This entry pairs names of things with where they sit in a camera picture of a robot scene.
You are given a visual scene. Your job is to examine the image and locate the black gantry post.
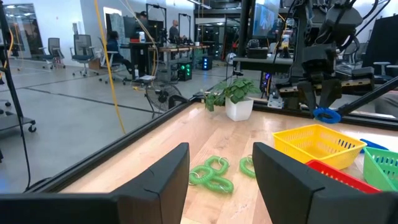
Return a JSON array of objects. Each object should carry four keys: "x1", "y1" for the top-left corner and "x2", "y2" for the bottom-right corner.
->
[{"x1": 238, "y1": 0, "x2": 253, "y2": 58}]

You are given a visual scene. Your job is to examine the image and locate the black rolling stand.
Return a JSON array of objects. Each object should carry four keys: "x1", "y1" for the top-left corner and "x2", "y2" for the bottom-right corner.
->
[{"x1": 0, "y1": 0, "x2": 37, "y2": 190}]

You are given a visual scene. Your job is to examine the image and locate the wooden workbench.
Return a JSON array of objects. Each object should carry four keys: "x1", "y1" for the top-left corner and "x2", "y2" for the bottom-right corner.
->
[{"x1": 148, "y1": 45, "x2": 211, "y2": 82}]

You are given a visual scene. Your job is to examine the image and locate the blue spring keychain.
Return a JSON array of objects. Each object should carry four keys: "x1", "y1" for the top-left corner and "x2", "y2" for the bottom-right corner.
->
[
  {"x1": 359, "y1": 138, "x2": 389, "y2": 154},
  {"x1": 312, "y1": 107, "x2": 343, "y2": 124}
]

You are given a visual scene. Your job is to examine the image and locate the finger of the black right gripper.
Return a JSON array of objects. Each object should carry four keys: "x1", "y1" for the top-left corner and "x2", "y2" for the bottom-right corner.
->
[
  {"x1": 319, "y1": 78, "x2": 343, "y2": 109},
  {"x1": 297, "y1": 80, "x2": 318, "y2": 113}
]

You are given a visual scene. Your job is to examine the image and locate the green plastic basket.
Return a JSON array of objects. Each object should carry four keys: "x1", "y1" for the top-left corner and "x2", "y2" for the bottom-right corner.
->
[{"x1": 363, "y1": 146, "x2": 398, "y2": 192}]

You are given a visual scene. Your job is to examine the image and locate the black desk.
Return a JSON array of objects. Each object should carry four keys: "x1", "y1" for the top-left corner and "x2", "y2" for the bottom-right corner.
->
[{"x1": 129, "y1": 42, "x2": 153, "y2": 77}]

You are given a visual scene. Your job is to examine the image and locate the yellow plastic basket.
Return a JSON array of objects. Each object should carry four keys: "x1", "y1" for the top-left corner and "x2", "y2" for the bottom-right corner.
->
[{"x1": 272, "y1": 123, "x2": 368, "y2": 170}]

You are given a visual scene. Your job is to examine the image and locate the yellow hanging cable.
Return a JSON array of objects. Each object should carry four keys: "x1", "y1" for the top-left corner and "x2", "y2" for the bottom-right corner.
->
[{"x1": 93, "y1": 0, "x2": 127, "y2": 135}]

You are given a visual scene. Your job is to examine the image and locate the green plant in white pot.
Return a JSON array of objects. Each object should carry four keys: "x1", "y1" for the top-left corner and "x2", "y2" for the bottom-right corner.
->
[{"x1": 203, "y1": 77, "x2": 261, "y2": 122}]

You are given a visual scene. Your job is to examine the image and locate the black side table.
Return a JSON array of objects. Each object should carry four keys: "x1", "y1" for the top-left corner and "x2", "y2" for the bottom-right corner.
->
[{"x1": 233, "y1": 55, "x2": 295, "y2": 74}]

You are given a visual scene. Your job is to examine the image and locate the computer tower blue lights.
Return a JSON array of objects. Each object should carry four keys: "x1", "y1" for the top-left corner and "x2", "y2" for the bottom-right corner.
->
[{"x1": 201, "y1": 55, "x2": 214, "y2": 71}]

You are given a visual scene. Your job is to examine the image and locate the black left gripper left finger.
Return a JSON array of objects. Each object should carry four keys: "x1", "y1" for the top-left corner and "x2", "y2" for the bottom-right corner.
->
[{"x1": 112, "y1": 142, "x2": 190, "y2": 224}]

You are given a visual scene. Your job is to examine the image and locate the black floor fan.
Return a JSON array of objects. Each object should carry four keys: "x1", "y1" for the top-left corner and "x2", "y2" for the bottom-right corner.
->
[{"x1": 144, "y1": 81, "x2": 189, "y2": 119}]

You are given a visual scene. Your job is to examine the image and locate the silver frame bracket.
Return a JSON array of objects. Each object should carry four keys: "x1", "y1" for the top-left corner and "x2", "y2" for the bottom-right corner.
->
[{"x1": 267, "y1": 93, "x2": 284, "y2": 110}]

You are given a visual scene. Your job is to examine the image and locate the wall monitor screen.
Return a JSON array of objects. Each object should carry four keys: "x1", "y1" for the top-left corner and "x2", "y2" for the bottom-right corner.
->
[{"x1": 251, "y1": 0, "x2": 280, "y2": 40}]

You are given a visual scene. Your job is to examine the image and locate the white office chair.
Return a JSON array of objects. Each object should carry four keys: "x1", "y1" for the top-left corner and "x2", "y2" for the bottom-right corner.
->
[{"x1": 98, "y1": 37, "x2": 128, "y2": 85}]

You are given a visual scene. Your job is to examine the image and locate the green spring keychain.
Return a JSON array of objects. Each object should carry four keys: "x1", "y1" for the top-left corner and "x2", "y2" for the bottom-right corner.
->
[
  {"x1": 203, "y1": 175, "x2": 234, "y2": 194},
  {"x1": 239, "y1": 155, "x2": 256, "y2": 179},
  {"x1": 188, "y1": 165, "x2": 215, "y2": 186},
  {"x1": 204, "y1": 155, "x2": 230, "y2": 175}
]

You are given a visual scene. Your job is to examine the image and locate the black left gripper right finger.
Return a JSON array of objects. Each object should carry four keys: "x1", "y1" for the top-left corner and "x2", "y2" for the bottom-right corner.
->
[{"x1": 252, "y1": 142, "x2": 325, "y2": 224}]

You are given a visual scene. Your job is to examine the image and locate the person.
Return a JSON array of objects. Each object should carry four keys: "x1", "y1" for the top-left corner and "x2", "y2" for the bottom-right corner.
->
[
  {"x1": 105, "y1": 30, "x2": 134, "y2": 75},
  {"x1": 167, "y1": 19, "x2": 181, "y2": 44},
  {"x1": 136, "y1": 11, "x2": 150, "y2": 41}
]

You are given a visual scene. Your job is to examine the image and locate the computer tower green lights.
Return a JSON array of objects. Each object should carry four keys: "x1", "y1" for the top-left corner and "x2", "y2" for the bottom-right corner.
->
[{"x1": 177, "y1": 61, "x2": 193, "y2": 82}]

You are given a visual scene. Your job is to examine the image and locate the red plastic basket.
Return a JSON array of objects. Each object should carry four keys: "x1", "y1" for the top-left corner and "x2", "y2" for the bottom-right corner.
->
[{"x1": 305, "y1": 159, "x2": 382, "y2": 194}]

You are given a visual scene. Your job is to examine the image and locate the black partition panel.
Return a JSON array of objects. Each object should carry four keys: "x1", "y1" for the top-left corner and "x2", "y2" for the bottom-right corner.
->
[{"x1": 362, "y1": 15, "x2": 398, "y2": 68}]

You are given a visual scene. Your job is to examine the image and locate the grey mesh office chair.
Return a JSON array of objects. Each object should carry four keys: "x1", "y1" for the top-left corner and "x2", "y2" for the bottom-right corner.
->
[
  {"x1": 39, "y1": 37, "x2": 67, "y2": 70},
  {"x1": 70, "y1": 34, "x2": 100, "y2": 77}
]

